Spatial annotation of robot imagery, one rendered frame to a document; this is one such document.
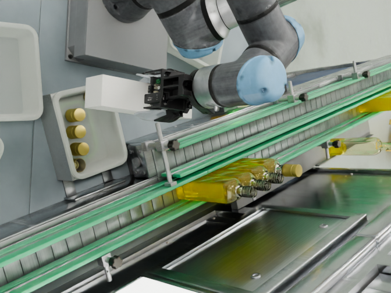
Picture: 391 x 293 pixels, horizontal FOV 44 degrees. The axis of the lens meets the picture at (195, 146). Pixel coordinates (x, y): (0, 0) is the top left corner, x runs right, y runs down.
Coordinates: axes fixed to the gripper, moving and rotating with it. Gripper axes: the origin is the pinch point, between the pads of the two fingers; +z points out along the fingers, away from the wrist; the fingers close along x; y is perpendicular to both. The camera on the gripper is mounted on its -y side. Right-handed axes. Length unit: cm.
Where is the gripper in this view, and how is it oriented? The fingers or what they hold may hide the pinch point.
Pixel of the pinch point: (145, 99)
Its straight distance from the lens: 103.6
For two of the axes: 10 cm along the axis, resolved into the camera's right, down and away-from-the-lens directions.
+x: -0.4, 10.0, -0.5
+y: -7.2, -0.6, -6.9
